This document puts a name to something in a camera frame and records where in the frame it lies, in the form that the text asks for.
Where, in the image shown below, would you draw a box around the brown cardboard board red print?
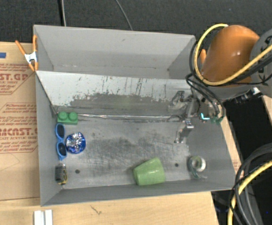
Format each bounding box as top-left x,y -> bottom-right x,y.
0,40 -> 42,203

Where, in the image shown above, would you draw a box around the blue sunglasses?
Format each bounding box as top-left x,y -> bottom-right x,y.
54,123 -> 68,161

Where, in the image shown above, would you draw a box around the green plastic cup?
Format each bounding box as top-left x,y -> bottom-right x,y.
133,157 -> 166,187

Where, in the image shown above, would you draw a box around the green toy brick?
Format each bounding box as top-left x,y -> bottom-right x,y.
57,111 -> 79,126

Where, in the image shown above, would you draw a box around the clear tape roll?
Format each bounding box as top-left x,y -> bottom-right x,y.
187,155 -> 207,180

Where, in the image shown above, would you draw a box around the grey metal bin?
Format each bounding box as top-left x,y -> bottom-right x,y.
32,24 -> 236,207

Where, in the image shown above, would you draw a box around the blue shiny foil ball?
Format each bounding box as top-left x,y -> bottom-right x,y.
64,132 -> 87,155

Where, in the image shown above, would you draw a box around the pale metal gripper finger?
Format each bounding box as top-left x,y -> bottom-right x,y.
170,90 -> 189,113
174,120 -> 195,144

